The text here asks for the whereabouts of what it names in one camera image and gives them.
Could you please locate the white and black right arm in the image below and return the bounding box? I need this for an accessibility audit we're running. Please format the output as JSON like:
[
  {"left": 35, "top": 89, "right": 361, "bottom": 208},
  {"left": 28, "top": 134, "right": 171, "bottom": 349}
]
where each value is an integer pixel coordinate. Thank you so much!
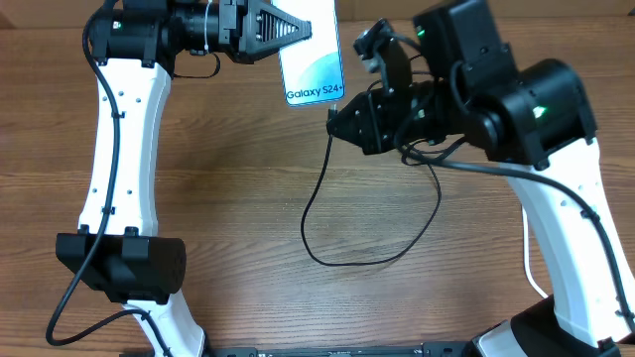
[{"left": 326, "top": 1, "right": 634, "bottom": 356}]

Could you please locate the blue Galaxy smartphone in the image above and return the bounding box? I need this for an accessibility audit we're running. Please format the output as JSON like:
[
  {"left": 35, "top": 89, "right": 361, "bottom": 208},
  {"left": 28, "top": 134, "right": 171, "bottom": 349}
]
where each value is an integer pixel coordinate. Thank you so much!
[{"left": 272, "top": 0, "right": 345, "bottom": 107}]

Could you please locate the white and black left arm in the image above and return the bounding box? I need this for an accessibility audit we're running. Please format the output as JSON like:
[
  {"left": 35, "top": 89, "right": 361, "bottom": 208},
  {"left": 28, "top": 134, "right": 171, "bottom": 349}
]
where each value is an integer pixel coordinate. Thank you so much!
[{"left": 56, "top": 1, "right": 312, "bottom": 356}]

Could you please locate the black USB charging cable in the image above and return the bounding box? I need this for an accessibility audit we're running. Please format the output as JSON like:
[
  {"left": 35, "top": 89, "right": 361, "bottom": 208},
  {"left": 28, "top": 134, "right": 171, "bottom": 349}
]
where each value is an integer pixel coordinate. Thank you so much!
[{"left": 300, "top": 101, "right": 444, "bottom": 268}]

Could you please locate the white power strip cord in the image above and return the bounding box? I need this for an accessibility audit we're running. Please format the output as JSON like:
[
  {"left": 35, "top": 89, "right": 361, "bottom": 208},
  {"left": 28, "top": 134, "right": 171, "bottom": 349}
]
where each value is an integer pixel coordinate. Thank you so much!
[{"left": 521, "top": 205, "right": 551, "bottom": 299}]

